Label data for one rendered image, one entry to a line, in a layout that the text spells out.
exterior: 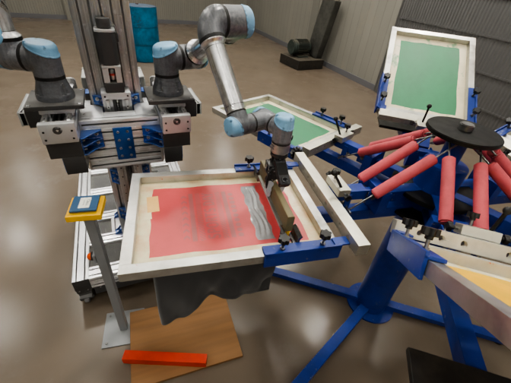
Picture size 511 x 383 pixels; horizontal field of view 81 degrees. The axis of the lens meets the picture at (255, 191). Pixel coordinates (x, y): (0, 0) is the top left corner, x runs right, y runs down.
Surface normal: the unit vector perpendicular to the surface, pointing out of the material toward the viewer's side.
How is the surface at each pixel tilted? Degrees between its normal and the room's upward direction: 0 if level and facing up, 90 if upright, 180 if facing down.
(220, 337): 0
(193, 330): 0
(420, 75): 32
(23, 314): 0
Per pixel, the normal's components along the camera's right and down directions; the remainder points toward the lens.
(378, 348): 0.09, -0.80
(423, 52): -0.07, -0.39
